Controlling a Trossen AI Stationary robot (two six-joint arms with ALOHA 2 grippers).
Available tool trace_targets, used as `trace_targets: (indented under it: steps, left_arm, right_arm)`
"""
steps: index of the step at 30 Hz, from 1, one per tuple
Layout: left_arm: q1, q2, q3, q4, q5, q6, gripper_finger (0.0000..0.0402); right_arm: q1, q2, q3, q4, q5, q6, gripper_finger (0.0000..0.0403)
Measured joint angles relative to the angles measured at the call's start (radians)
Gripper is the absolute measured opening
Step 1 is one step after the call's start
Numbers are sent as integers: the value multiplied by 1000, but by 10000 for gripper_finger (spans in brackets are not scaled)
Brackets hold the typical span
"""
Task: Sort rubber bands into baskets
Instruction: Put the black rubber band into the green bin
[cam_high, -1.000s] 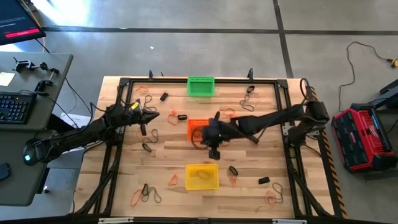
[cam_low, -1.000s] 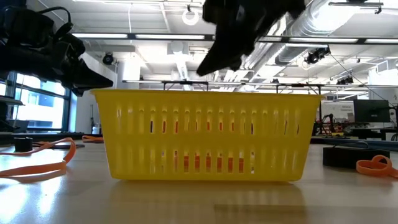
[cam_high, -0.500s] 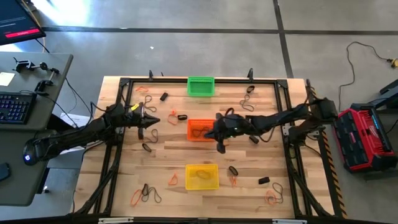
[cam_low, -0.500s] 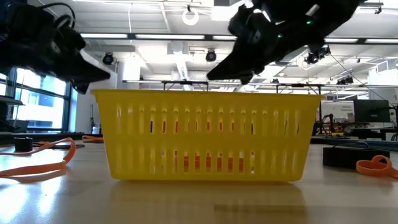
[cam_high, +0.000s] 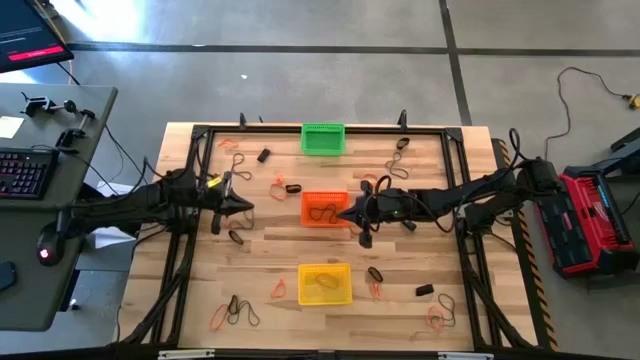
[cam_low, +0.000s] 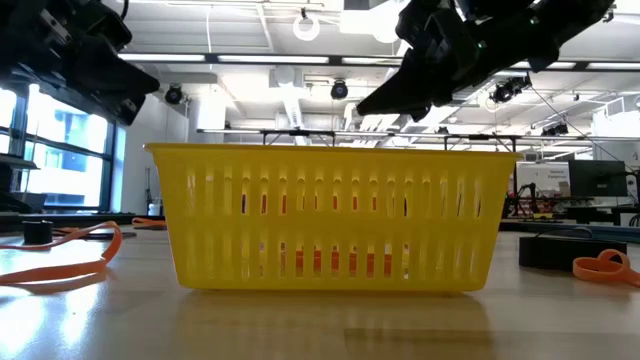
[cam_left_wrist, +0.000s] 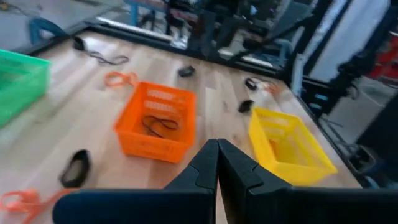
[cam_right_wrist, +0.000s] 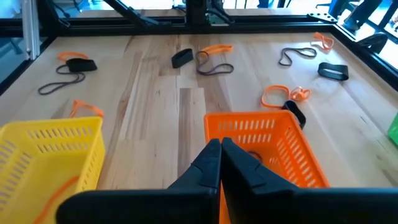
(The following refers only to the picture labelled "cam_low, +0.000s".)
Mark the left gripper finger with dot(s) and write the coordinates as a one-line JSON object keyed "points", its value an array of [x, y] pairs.
{"points": [[120, 75], [127, 107]]}

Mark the orange rubber band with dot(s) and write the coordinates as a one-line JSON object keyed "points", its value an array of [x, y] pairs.
{"points": [[50, 273], [147, 222], [590, 270]]}

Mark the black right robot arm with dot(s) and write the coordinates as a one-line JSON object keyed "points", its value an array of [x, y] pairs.
{"points": [[570, 25]]}

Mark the black ceiling spotlight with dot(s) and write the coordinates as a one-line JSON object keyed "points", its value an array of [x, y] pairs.
{"points": [[173, 95], [505, 91], [339, 91]]}

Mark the ceiling strip light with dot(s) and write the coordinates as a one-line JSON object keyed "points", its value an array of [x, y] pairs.
{"points": [[275, 59], [165, 57], [370, 60]]}

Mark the yellow plastic basket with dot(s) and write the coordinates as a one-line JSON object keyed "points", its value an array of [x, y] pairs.
{"points": [[320, 170]]}

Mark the black background monitor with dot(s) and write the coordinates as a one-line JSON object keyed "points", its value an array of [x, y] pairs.
{"points": [[597, 177]]}

